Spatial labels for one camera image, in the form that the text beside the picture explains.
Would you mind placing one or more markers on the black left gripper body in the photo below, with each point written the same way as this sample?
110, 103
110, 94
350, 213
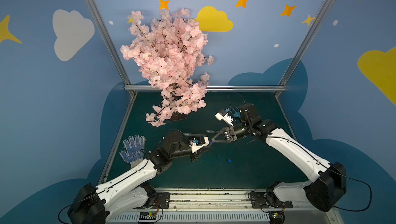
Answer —
196, 148

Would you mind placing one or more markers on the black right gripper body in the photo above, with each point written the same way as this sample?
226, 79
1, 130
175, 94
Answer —
229, 132

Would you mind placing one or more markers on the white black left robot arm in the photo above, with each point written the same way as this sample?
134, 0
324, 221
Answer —
131, 190

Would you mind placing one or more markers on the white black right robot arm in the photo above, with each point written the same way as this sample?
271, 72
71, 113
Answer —
327, 182

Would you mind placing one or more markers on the blue toy garden fork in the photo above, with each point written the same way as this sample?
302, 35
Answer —
235, 111

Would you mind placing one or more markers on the blue dotted work glove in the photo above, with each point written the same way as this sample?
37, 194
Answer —
132, 152

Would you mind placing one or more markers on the left controller board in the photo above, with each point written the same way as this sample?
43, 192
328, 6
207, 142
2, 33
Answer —
147, 217

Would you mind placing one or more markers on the controller board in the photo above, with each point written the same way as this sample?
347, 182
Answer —
147, 217
276, 218

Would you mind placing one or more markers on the pink cherry blossom tree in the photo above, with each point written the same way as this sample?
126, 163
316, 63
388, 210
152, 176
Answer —
167, 53

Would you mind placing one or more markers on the right controller board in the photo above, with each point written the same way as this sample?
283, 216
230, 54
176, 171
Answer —
276, 218

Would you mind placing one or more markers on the dark tree base plate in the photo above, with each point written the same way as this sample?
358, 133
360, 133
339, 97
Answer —
176, 116

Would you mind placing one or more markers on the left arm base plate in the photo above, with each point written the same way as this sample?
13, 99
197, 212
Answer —
162, 200

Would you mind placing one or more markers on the aluminium front rail base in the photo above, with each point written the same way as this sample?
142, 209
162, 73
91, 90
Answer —
224, 206

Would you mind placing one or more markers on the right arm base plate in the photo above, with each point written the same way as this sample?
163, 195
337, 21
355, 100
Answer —
263, 200

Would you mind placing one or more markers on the aluminium frame post right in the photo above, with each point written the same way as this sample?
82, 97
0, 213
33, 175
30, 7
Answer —
308, 38

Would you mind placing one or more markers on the aluminium frame post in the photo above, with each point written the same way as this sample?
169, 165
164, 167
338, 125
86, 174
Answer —
308, 38
98, 19

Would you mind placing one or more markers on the aluminium frame post left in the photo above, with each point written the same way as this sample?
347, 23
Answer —
98, 19

